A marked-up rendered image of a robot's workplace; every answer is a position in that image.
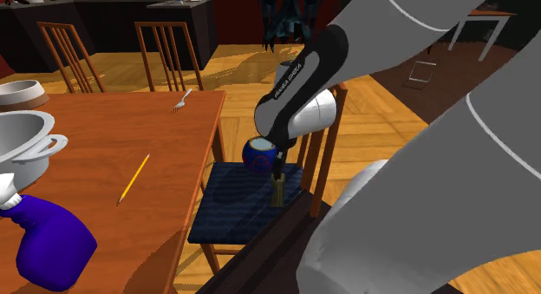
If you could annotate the grey bowl with brown base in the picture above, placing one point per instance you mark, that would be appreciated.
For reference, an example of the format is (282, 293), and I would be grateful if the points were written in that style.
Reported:
(21, 94)

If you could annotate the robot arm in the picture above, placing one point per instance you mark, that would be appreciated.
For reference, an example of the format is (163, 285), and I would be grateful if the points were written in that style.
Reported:
(422, 191)

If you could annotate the wooden slat-back chair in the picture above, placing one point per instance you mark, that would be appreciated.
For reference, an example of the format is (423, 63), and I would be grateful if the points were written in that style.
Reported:
(169, 52)
(69, 56)

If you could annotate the white side table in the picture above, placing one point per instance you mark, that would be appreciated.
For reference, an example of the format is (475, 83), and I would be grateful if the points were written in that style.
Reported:
(490, 17)

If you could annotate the wooden dining table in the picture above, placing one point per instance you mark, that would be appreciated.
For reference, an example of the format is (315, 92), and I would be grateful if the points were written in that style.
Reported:
(105, 136)

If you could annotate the dark hanging plant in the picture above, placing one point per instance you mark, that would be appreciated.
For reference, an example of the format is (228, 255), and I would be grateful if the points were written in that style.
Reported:
(287, 18)

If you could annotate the wooden chair with blue cushion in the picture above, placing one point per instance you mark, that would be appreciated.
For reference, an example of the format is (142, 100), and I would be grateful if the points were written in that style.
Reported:
(236, 204)

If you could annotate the silver fork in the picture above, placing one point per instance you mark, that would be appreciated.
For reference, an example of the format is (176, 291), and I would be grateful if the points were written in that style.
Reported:
(181, 100)

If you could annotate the dark kitchen counter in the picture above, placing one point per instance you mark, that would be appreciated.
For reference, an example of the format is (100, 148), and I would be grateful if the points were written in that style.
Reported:
(110, 26)

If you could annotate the olive brown small holder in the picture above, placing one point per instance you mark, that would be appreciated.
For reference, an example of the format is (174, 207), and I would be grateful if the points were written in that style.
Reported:
(277, 194)

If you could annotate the yellow pencil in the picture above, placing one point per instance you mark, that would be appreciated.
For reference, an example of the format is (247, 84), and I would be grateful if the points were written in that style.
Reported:
(133, 180)

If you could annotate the silver cooking pot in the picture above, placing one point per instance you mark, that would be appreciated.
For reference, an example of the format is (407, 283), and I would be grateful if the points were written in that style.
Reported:
(21, 145)

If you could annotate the blue spray bottle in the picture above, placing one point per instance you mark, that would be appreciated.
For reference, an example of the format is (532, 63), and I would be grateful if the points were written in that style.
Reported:
(50, 242)

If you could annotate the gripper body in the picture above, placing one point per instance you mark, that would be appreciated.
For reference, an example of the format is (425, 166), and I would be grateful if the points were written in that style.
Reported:
(280, 158)

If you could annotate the blue round vase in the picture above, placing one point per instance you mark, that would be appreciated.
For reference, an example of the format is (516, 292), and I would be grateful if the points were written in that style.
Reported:
(255, 158)

